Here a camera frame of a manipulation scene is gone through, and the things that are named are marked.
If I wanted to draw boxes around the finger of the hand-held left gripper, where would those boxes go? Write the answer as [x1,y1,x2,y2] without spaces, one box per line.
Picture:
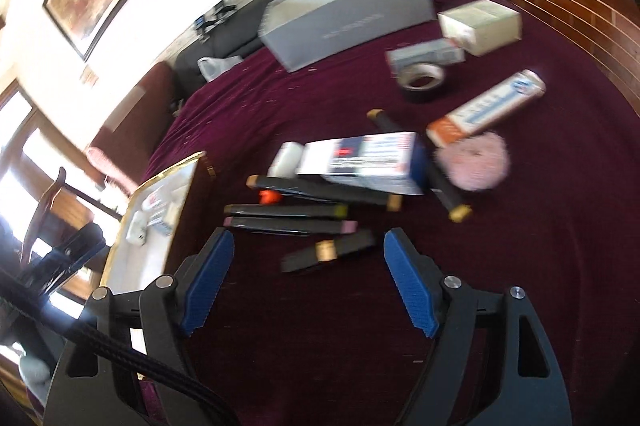
[17,226,108,297]

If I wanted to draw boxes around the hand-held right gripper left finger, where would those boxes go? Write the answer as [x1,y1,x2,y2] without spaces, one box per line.
[44,228,236,426]

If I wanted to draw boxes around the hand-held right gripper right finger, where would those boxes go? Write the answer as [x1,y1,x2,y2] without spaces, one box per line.
[383,228,573,426]

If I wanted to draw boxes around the gold-rimmed box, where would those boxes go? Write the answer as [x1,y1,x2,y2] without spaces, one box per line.
[100,151,216,382]

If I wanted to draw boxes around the black marker gold band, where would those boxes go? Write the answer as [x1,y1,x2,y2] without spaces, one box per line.
[281,230,378,275]

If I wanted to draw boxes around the black marker pink caps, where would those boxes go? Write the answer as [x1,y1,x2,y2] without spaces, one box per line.
[224,216,360,235]

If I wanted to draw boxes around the black marker green cap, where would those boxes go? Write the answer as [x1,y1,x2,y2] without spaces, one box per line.
[224,203,349,219]

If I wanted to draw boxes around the black marker tan caps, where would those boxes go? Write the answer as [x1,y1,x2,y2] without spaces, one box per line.
[246,175,403,211]

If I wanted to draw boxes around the blue and white carton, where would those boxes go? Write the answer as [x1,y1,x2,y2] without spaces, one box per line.
[300,132,433,197]

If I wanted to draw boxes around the wooden chair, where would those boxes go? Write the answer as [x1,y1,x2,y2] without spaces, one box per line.
[20,166,98,269]

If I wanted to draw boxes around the white power adapter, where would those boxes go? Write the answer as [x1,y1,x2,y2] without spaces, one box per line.
[125,211,151,247]

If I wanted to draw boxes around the black marker yellow caps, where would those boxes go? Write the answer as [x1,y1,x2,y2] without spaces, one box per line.
[367,108,475,223]

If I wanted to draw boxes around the pink fluffy pompom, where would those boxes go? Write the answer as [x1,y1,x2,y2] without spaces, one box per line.
[434,131,512,193]

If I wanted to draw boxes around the long orange and white carton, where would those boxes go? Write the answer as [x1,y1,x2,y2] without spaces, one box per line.
[426,69,547,147]

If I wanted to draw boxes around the black tape roll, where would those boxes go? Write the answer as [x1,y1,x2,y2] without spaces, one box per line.
[399,62,447,104]

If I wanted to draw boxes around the white plastic bag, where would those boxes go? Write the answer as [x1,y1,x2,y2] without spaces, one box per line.
[197,54,246,81]

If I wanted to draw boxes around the small grey carton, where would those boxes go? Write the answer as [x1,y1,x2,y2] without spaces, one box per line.
[386,38,466,76]

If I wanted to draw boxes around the dark grey sofa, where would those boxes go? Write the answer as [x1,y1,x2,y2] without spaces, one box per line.
[172,0,443,84]

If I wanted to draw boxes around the black electronic device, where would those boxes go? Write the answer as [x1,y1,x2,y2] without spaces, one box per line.
[195,3,237,36]

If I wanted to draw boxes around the cream cardboard box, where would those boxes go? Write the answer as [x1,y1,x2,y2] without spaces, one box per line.
[437,0,523,57]

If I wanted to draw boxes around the large grey box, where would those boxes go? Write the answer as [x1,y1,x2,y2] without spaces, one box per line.
[257,0,436,73]

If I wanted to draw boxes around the black braided cable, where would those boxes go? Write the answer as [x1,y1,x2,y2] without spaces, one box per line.
[0,266,226,426]

